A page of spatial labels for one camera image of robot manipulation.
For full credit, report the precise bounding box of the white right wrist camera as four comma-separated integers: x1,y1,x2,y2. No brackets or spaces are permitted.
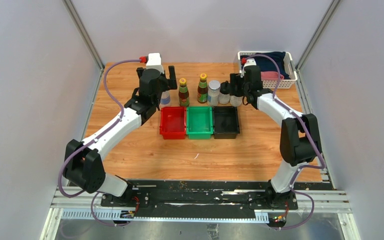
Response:
241,58,257,78

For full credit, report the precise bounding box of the green plastic bin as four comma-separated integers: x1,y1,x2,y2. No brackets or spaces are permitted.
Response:
186,106,213,140

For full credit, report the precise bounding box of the red plastic bin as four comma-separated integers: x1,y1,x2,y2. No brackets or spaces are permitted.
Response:
159,106,186,140

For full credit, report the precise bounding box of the pink cloth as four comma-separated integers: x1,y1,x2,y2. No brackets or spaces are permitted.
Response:
261,71,284,81

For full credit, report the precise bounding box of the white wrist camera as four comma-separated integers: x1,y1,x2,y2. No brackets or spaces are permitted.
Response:
241,58,257,78
146,53,165,74

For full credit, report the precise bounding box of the sauce bottle yellow cap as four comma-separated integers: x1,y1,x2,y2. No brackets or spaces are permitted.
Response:
197,73,208,104
178,78,190,107

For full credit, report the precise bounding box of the silver lid jar left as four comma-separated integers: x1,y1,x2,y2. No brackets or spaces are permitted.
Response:
160,90,171,108

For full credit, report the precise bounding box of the left sauce bottle yellow cap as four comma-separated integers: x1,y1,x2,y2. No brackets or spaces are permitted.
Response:
178,78,190,107

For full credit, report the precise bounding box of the black cap shaker bottle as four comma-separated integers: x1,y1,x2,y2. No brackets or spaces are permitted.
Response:
218,81,230,105

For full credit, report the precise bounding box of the silver lid jar right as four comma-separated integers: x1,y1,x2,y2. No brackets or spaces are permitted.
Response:
207,80,221,107

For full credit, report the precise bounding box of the black plastic bin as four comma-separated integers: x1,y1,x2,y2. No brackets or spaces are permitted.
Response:
212,106,240,139

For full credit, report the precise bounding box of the navy blue cloth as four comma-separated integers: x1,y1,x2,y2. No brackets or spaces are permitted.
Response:
251,51,290,80

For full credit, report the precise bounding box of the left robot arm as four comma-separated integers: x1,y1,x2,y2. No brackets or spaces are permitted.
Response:
58,65,177,207

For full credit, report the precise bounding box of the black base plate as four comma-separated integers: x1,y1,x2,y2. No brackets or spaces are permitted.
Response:
98,179,298,220

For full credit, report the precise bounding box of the aluminium frame rail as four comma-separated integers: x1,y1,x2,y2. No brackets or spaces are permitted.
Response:
40,181,360,240

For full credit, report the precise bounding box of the right sauce bottle yellow cap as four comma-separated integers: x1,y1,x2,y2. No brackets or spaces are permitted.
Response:
197,73,208,104

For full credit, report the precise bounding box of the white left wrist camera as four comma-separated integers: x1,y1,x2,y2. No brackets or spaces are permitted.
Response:
146,53,165,74

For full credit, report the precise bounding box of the white plastic basket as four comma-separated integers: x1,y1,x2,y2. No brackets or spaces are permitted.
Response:
237,51,297,89

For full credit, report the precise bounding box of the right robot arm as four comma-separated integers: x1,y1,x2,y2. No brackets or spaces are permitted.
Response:
230,65,322,209

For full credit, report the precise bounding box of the silver lid jar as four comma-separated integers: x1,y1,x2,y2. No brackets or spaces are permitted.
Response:
160,90,171,108
207,80,221,107

